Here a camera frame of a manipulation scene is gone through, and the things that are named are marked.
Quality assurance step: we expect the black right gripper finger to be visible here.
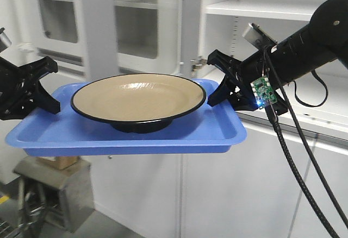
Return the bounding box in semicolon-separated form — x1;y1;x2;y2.
207;76;231;106
207;49;241;78

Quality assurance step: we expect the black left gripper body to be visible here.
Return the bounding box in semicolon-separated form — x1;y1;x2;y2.
1;57;35;121

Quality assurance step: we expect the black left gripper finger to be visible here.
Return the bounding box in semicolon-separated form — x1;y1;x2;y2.
30;82;60;114
18;56;58;80

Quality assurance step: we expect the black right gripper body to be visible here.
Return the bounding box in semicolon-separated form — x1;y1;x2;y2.
225;55;289;115

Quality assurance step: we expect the blue plastic tray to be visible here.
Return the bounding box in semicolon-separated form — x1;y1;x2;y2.
5;83;247;156

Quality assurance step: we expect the beige plate with black rim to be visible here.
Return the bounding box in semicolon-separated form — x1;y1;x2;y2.
71;73;206;134

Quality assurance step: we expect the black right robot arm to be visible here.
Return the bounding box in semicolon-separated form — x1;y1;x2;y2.
207;0;347;111

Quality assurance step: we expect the glass door cabinet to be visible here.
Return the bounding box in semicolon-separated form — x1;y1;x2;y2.
19;0;197;80

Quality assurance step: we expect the white cabinet with shelves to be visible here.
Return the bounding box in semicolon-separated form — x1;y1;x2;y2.
89;0;348;238

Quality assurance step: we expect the green circuit board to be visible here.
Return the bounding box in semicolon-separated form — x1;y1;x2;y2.
250;76;277;109

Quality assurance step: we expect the metal stool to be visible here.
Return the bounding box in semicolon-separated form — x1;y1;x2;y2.
1;156;95;237

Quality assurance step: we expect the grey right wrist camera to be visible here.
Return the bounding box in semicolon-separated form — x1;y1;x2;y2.
242;23;277;50

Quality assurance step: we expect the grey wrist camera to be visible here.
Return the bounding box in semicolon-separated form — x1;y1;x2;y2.
242;23;277;50
0;27;12;52

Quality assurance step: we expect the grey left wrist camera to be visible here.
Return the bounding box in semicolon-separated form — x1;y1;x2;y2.
0;27;12;52

